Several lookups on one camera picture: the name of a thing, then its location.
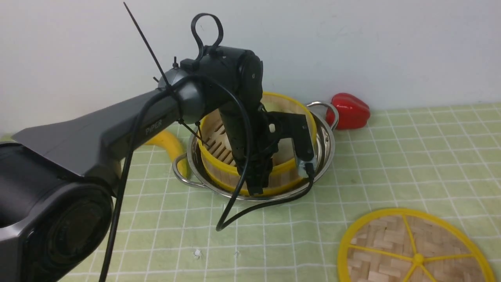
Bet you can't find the stainless steel pot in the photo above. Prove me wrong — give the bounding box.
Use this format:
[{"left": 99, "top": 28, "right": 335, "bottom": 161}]
[{"left": 172, "top": 112, "right": 335, "bottom": 203}]

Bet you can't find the woven bamboo steamer lid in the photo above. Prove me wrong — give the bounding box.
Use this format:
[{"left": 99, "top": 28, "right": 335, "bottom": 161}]
[{"left": 337, "top": 208, "right": 497, "bottom": 282}]

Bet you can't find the yellow banana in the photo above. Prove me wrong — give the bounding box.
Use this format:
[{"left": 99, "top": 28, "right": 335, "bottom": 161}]
[{"left": 145, "top": 130, "right": 191, "bottom": 179}]

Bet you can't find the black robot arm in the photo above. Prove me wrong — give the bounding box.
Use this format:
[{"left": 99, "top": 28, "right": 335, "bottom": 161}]
[{"left": 1, "top": 46, "right": 267, "bottom": 282}]

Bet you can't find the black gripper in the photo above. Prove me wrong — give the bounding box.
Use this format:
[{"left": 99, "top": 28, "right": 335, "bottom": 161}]
[{"left": 219, "top": 103, "right": 280, "bottom": 196}]

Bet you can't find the red bell pepper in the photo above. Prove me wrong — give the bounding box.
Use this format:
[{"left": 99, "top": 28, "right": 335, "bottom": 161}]
[{"left": 331, "top": 93, "right": 371, "bottom": 130}]

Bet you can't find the bamboo steamer basket yellow rim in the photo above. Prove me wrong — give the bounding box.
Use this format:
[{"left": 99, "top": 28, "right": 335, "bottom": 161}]
[{"left": 197, "top": 92, "right": 318, "bottom": 197}]

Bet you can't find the black cable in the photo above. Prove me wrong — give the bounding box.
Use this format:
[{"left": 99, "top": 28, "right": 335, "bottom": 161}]
[{"left": 99, "top": 13, "right": 315, "bottom": 282}]

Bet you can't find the green checkered tablecloth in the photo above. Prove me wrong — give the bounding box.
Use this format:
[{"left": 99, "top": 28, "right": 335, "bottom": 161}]
[{"left": 0, "top": 103, "right": 501, "bottom": 282}]

